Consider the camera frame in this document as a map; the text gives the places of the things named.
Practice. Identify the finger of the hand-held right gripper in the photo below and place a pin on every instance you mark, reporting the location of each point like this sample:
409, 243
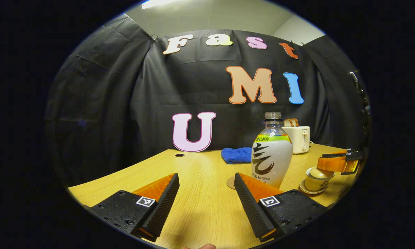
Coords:
338, 154
331, 163

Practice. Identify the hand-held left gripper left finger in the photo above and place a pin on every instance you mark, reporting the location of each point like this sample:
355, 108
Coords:
162, 207

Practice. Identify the beige teacup lid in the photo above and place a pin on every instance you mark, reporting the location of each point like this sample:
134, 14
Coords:
319, 174

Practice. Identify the white toaster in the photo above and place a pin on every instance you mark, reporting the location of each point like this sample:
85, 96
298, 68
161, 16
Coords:
299, 140

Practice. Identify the white label water bottle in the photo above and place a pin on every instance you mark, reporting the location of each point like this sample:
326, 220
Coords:
272, 157

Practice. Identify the beige teacup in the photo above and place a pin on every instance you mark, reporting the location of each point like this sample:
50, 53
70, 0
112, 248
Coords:
314, 184

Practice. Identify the toasted bread slice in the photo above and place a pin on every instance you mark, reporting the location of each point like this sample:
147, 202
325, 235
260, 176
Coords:
294, 122
287, 123

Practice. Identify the round cork coaster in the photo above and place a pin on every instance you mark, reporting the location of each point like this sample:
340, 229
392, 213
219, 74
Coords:
230, 183

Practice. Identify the blue towel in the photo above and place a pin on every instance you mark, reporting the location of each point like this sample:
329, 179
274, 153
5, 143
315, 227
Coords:
235, 155

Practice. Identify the beige saucer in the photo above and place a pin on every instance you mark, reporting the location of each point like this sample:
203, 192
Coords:
303, 188

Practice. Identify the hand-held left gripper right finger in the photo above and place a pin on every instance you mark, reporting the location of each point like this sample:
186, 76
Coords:
250, 207

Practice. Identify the black backdrop cloth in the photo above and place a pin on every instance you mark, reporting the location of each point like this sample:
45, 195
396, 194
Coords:
124, 103

